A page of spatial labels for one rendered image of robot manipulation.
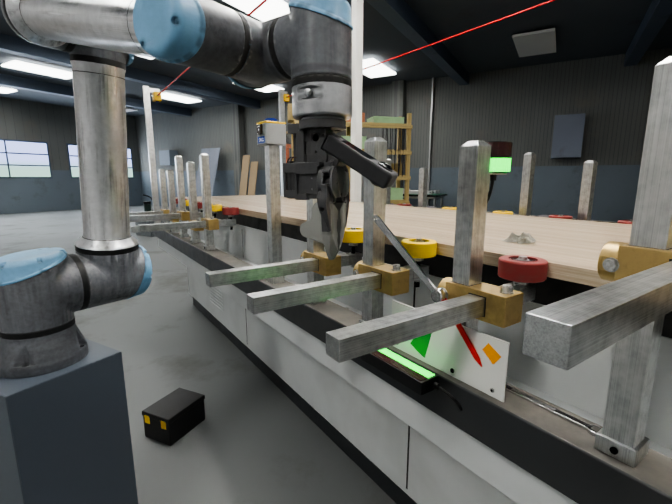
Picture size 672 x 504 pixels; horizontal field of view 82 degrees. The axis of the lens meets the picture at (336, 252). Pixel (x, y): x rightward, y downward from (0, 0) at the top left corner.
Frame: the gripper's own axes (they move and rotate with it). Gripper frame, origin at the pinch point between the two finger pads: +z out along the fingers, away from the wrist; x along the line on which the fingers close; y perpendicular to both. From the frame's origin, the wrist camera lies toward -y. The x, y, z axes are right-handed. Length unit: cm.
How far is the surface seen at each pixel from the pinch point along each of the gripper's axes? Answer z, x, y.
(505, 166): -13.3, -15.2, -23.9
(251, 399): 92, -85, 81
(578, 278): 5.4, -19.1, -36.4
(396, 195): 12, -616, 149
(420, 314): 7.4, 3.2, -14.2
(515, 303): 7.9, -8.8, -26.7
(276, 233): 6, -53, 44
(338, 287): 9.5, -12.3, 4.8
